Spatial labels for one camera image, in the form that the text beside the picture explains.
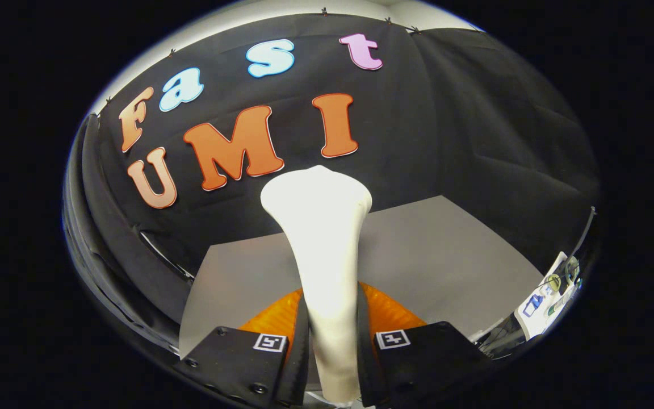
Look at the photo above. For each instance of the grey cabinet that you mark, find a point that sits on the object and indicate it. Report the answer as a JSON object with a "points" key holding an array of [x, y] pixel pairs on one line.
{"points": [[446, 267]]}

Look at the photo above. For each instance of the white office desk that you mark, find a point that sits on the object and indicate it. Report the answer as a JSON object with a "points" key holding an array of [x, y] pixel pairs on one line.
{"points": [[543, 315]]}

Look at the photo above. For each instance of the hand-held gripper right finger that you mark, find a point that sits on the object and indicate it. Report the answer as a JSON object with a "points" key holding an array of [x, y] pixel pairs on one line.
{"points": [[365, 352]]}

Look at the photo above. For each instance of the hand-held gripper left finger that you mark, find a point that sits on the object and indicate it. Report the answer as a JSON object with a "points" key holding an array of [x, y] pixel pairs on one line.
{"points": [[298, 352]]}

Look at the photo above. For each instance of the row of black cloth clips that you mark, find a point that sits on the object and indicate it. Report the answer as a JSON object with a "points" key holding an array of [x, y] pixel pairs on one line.
{"points": [[323, 11]]}

